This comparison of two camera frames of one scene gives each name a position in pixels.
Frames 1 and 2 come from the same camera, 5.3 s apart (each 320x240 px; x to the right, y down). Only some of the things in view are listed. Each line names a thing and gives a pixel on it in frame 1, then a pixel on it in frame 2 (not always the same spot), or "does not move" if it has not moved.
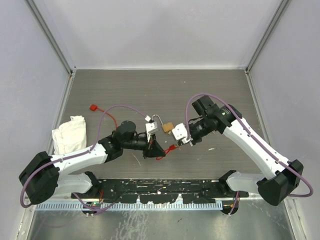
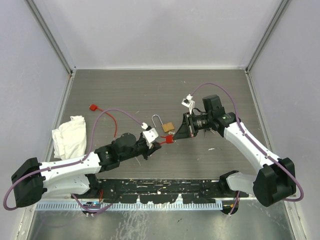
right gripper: [194, 140] → [187, 130]
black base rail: [161, 191] does not move
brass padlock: [167, 127] does not move
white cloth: [71, 135] does not move
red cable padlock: [171, 147] → [169, 139]
